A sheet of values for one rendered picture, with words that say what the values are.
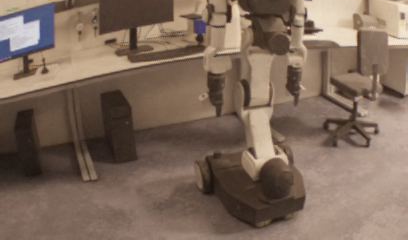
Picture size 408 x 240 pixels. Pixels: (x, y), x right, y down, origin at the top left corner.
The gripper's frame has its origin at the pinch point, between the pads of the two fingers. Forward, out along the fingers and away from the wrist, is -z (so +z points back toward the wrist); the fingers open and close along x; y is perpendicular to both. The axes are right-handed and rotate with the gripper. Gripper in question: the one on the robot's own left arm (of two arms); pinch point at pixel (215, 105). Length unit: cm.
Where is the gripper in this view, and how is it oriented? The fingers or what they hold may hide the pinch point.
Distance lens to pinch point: 212.0
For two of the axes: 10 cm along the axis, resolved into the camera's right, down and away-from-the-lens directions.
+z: 0.3, -8.5, -5.3
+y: -9.6, 1.3, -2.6
